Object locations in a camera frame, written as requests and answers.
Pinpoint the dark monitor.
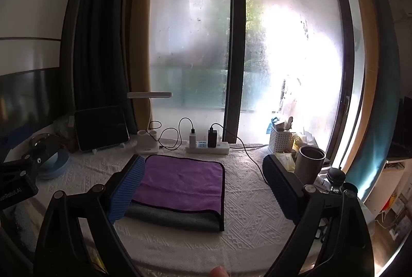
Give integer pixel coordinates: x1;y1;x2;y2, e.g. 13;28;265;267
0;69;61;140

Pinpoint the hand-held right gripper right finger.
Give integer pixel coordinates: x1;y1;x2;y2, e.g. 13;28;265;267
262;153;376;277

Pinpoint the purple towel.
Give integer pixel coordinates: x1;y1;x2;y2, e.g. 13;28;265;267
132;154;226;232

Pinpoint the light blue round container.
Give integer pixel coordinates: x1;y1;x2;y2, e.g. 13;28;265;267
38;148;70;180

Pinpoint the blue curtain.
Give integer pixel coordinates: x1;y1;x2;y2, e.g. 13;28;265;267
345;0;400;202

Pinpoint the tissue pack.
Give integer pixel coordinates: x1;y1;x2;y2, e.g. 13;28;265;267
294;132;319;148

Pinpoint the black charger cable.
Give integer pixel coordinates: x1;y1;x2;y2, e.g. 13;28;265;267
210;122;269;184

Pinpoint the grey towel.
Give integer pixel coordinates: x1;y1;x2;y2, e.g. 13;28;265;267
124;201;223;231

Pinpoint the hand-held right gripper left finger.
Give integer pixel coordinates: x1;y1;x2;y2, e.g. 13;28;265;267
34;154;146;277

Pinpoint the yellowish packet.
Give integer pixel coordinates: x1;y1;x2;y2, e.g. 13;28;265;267
274;151;297;172

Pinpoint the black looped cable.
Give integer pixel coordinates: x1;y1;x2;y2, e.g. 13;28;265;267
147;117;195;151

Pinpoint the white power strip cable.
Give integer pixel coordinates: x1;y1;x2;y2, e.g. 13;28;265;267
229;143;270;149

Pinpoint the white desk lamp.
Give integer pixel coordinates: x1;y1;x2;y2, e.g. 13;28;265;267
127;92;173;155

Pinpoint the steel cup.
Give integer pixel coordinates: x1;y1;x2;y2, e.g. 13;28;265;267
295;145;327;185

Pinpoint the dark green curtain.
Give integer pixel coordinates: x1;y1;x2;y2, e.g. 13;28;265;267
71;0;136;137

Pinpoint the black tablet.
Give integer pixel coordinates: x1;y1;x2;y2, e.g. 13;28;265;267
74;105;130;152

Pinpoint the dark window frame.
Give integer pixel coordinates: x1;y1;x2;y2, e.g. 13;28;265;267
221;0;358;168

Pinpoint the beige curtain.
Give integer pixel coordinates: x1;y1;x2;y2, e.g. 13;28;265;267
123;0;159;133

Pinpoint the white power strip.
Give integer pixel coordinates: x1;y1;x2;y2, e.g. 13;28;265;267
186;141;230;155

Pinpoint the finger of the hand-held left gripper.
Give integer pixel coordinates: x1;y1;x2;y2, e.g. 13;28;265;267
3;134;61;175

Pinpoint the white perforated basket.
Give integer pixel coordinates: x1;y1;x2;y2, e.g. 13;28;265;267
269;125;296;153

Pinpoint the white tablet stand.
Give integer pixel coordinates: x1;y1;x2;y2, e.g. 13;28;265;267
90;140;127;154

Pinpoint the white textured tablecloth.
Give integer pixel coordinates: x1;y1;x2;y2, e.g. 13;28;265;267
13;136;325;277

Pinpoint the black charger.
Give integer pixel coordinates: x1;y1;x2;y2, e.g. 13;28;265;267
208;126;219;148

